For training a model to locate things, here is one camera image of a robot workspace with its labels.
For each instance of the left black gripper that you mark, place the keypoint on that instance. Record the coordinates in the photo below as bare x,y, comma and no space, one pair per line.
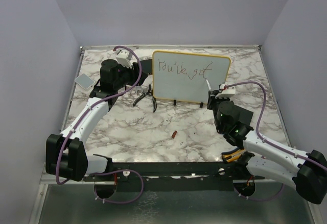
134,73

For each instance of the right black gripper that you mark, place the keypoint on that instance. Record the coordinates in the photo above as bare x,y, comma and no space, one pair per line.
212,99

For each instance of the white marker pen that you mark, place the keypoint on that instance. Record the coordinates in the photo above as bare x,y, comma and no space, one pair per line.
208,85

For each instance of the yellow framed whiteboard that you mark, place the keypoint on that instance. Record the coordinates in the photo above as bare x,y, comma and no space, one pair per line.
181,76

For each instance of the red marker cap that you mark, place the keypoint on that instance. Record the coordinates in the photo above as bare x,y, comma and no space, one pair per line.
174,134

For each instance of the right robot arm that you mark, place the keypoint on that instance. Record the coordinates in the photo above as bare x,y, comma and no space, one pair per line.
303,171

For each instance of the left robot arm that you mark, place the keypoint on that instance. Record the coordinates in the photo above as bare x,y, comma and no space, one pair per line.
65,153

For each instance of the black flat box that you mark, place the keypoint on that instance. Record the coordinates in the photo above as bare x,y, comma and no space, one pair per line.
245,116

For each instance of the white square device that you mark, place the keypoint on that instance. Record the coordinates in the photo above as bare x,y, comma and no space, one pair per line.
84,81

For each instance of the yellow black stripper tool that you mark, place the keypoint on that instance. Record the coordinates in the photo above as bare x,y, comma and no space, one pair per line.
232,155

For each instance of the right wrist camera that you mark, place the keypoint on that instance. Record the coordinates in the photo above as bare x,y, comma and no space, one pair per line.
225,92

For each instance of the black base frame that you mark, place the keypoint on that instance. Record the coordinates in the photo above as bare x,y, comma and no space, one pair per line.
180,176

